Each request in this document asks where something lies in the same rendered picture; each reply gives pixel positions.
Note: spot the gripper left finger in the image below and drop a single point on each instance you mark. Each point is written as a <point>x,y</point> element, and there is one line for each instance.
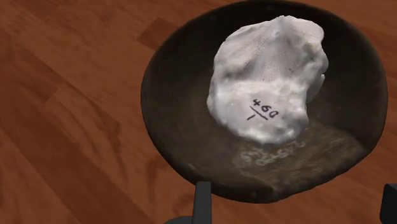
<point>201,204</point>

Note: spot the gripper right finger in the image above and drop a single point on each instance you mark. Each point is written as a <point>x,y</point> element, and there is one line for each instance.
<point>389,204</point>

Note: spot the dark brown bowl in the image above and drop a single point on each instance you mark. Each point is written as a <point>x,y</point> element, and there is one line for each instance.
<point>180,118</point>

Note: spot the white shell fossil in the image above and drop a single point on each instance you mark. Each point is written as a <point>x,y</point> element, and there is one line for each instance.
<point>263,71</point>

